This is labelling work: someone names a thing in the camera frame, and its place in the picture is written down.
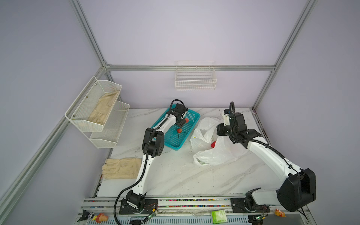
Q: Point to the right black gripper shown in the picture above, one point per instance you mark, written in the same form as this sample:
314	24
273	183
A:
219	128

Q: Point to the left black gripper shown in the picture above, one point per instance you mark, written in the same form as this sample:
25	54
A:
181	123

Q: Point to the white plastic bag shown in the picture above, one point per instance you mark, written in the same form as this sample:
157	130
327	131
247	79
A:
224	151

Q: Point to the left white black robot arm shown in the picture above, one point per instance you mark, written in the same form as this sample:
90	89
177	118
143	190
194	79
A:
152	147

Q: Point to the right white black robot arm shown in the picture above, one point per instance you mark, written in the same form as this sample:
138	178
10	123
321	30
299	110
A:
298	185

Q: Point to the beige glove on table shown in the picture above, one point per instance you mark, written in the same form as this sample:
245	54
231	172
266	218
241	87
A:
125	168

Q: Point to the lower white mesh shelf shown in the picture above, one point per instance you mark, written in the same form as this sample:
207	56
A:
110	135

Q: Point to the white mesh shelf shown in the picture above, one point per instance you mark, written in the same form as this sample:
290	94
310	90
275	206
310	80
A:
110	135
84	112

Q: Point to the beige glove in shelf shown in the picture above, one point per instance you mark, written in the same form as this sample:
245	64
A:
103	108

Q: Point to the green small box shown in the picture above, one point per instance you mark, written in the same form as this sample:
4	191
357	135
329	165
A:
219	217

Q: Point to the upper white mesh shelf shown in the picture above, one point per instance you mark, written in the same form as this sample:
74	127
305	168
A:
84	112

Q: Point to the white wire wall basket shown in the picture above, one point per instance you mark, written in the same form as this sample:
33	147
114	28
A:
195	76

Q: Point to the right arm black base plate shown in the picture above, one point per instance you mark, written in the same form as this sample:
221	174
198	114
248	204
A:
242	205

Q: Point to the orange toy right rail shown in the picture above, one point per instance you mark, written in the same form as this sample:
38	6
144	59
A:
279	213

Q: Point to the orange toy rail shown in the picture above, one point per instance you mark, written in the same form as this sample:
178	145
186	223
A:
279	213
101	218

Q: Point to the aluminium mounting rail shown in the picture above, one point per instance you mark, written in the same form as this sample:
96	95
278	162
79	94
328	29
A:
183	206

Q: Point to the orange toy left rail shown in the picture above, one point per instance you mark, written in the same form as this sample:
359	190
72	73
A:
101	218

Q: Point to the black small object left rail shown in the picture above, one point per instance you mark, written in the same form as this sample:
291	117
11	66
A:
85	216

